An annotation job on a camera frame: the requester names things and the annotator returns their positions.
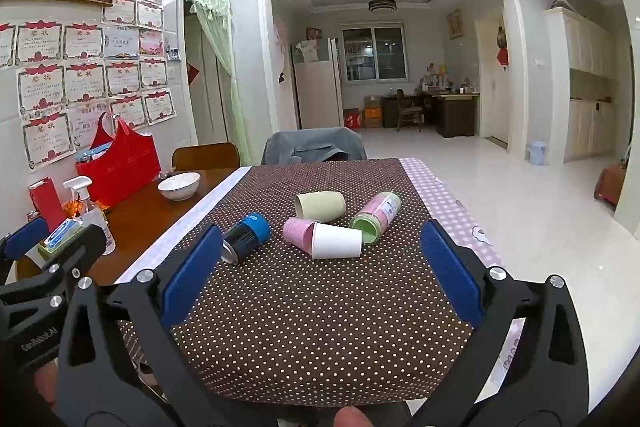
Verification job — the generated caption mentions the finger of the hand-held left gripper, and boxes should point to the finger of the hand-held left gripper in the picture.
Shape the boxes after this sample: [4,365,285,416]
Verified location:
[0,223,107,313]
[0,217,50,288]

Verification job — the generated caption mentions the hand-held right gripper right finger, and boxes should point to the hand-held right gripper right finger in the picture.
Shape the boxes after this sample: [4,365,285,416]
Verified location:
[419,220,591,427]

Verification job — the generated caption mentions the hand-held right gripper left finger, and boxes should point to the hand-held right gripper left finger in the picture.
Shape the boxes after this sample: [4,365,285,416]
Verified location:
[54,223,224,427]

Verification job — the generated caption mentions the blue and black cup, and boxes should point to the blue and black cup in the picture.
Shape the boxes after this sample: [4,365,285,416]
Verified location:
[221,213,271,265]

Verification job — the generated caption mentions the green cup with pink label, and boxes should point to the green cup with pink label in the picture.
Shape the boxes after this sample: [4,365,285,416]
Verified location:
[349,191,402,248]

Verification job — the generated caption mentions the pink paper cup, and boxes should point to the pink paper cup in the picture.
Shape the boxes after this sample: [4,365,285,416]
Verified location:
[282,217,318,253]

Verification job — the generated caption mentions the white paper cup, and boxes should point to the white paper cup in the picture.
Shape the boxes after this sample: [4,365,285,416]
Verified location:
[311,223,363,260]

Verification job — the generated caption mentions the beige paper cup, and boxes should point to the beige paper cup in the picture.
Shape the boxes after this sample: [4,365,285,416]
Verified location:
[293,191,347,224]

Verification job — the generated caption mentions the person's left hand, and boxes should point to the person's left hand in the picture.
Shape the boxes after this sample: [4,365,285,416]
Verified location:
[27,358,61,405]

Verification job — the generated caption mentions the person's right hand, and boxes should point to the person's right hand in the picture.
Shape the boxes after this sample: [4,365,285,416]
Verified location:
[334,406,374,427]

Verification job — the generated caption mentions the green wrapped packet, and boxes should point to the green wrapped packet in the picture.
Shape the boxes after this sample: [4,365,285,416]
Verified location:
[39,218,83,255]

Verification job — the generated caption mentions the clear spray bottle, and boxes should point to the clear spray bottle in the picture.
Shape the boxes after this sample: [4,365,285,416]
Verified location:
[63,176,116,255]

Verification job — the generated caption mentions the red box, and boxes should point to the red box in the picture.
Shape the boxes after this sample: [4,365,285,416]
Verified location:
[29,178,66,233]

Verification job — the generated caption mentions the wooden table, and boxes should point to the wooden table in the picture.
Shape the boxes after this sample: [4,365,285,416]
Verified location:
[15,167,236,288]

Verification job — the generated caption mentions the red felt bag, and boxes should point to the red felt bag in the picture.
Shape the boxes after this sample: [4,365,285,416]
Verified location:
[76,112,162,210]

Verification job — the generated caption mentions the white bowl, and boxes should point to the white bowl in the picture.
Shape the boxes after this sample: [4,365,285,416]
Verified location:
[158,172,201,201]

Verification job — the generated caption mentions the brown polka dot tablecloth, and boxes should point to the brown polka dot tablecloth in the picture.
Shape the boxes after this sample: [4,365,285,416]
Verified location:
[117,158,476,408]

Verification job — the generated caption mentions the dark wooden desk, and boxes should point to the dark wooden desk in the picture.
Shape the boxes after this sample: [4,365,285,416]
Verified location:
[381,92,480,138]

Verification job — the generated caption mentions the dark wooden chair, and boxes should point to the dark wooden chair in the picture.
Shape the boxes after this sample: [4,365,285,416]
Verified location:
[396,89,425,132]

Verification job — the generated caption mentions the white door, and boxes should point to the white door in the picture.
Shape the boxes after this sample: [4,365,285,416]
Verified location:
[475,9,511,150]

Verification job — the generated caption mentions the grey jacket on chair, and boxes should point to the grey jacket on chair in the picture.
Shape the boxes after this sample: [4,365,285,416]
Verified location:
[261,127,368,165]

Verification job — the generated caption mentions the cardboard boxes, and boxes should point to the cardboard boxes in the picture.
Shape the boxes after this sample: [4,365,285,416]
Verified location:
[362,96,383,128]

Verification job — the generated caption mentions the red stool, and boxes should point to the red stool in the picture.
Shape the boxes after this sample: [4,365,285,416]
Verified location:
[595,164,628,208]

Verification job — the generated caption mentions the white tall cabinet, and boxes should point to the white tall cabinet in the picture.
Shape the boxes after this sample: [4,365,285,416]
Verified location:
[545,7,618,164]

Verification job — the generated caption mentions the white refrigerator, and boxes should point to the white refrigerator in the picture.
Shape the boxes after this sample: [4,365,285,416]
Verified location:
[292,38,343,130]

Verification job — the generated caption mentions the window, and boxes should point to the window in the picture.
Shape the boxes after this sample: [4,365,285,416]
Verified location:
[341,24,407,82]

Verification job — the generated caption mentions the green door curtain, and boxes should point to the green door curtain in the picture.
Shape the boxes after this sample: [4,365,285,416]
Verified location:
[182,0,251,165]

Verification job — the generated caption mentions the box on refrigerator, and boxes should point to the box on refrigerator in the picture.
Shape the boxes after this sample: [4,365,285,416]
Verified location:
[295,39,321,64]

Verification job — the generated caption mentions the wall of award certificates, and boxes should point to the wall of award certificates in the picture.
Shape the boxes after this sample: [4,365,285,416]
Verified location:
[0,0,178,172]

